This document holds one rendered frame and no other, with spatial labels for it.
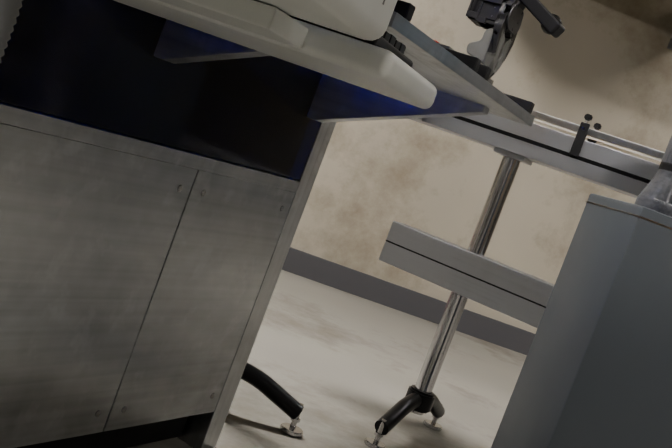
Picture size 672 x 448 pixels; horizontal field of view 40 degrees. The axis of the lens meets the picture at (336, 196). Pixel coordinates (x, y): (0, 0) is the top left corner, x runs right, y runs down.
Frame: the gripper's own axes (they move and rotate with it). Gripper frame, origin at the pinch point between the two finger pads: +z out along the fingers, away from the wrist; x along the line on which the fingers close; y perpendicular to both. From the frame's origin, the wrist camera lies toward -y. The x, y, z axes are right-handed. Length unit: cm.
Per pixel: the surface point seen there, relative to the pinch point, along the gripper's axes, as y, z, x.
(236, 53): 19, 14, 50
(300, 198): 32.8, 34.5, -9.1
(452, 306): 18, 52, -86
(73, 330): 33, 63, 46
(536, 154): 10, 6, -82
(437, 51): -7.3, 4.5, 43.2
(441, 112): 6.1, 9.1, 0.5
